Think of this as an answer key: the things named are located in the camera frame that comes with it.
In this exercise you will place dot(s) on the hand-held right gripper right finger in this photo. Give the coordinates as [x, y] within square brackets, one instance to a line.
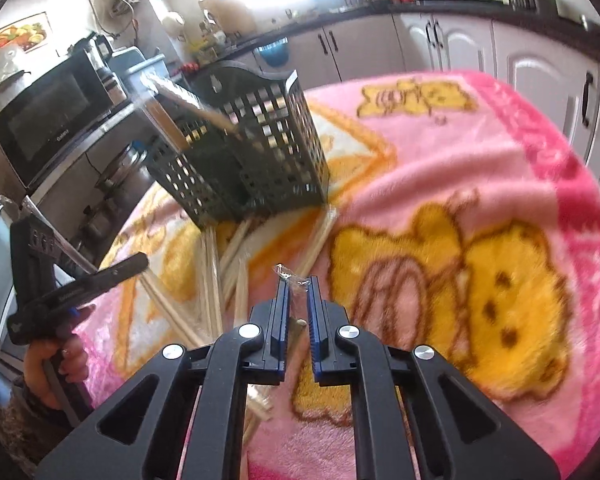
[314, 330]

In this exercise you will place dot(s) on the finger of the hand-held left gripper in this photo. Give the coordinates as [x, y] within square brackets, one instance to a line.
[122, 270]

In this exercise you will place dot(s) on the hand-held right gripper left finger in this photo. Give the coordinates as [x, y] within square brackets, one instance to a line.
[283, 320]

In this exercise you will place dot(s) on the pile of wooden chopsticks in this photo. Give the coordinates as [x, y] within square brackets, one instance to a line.
[212, 285]

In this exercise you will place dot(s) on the dark grey utensil basket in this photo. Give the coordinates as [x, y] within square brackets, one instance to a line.
[260, 160]

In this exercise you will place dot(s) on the person's left forearm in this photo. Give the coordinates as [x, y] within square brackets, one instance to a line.
[15, 430]

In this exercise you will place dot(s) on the person's left hand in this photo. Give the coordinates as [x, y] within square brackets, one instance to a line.
[75, 362]

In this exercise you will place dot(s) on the stack of steel pots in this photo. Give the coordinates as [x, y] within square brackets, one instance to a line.
[125, 170]

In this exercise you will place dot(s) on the steel kitchen shelf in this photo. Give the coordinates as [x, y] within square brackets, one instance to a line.
[95, 132]

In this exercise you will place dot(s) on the black microwave oven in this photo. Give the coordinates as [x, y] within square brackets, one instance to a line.
[40, 125]

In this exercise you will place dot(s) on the pink printed blanket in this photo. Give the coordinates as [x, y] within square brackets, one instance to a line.
[430, 160]

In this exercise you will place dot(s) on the blue dish bin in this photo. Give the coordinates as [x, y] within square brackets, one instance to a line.
[140, 62]

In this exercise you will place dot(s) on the red plastic bag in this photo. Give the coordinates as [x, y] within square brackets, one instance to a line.
[192, 66]

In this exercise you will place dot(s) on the black blender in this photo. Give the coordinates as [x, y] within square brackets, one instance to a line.
[100, 52]

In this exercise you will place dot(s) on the yellow box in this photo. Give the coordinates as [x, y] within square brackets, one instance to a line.
[207, 47]

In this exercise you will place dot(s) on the white plastic microwave cover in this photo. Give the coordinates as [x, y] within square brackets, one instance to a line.
[2, 62]

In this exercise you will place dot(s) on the white hanging colander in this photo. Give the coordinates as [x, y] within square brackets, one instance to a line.
[174, 22]

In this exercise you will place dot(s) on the blue hanging waste bin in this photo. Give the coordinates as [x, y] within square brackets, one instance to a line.
[272, 56]

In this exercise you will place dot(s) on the pale wooden cutting board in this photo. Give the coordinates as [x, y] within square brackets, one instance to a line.
[230, 15]

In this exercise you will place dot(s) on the black countertop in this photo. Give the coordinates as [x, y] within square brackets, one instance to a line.
[330, 20]

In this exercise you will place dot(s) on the white kitchen cabinets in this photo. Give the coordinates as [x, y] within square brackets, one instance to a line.
[530, 60]

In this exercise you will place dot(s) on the steel coffee pot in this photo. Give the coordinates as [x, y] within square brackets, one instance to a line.
[544, 0]

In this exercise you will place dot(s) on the fruit wall picture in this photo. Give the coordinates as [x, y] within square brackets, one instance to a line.
[20, 32]

